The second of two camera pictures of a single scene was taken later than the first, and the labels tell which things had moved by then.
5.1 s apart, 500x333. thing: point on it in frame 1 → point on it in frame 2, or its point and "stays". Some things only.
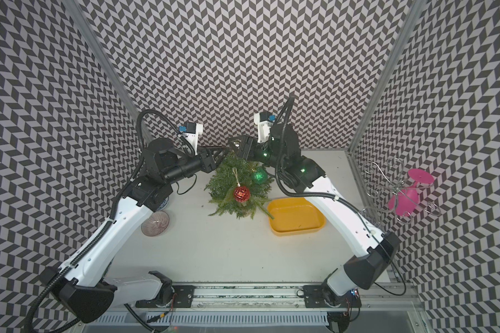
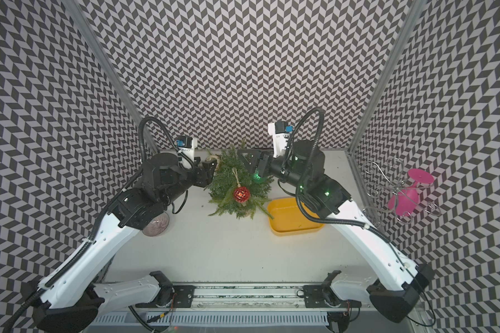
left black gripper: (208, 161) → (203, 175)
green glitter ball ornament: (260, 175) stays
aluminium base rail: (280, 296) stays
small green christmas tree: (240, 187) stays
